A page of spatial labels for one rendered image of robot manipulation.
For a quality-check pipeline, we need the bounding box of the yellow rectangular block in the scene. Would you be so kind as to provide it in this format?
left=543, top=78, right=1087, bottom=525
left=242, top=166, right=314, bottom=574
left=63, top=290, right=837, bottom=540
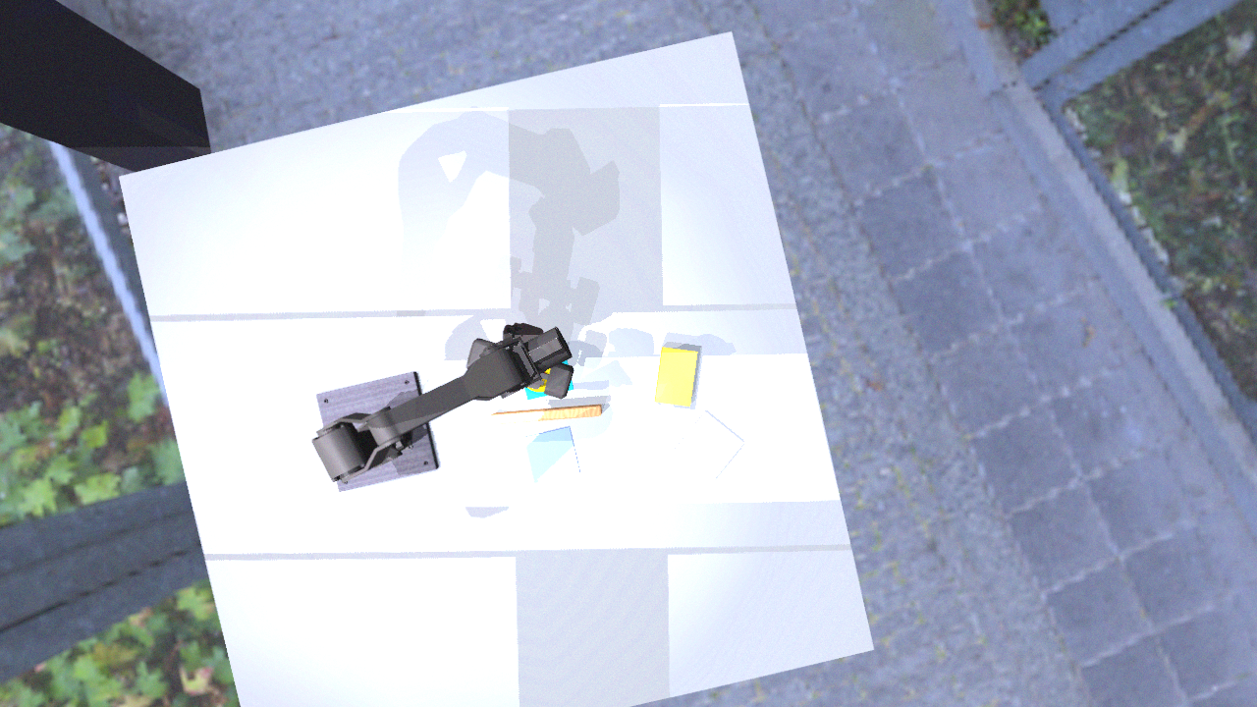
left=655, top=348, right=696, bottom=408

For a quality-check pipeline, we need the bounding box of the wooden plank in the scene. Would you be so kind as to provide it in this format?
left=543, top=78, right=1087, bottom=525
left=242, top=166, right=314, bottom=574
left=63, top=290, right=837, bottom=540
left=490, top=404, right=602, bottom=425

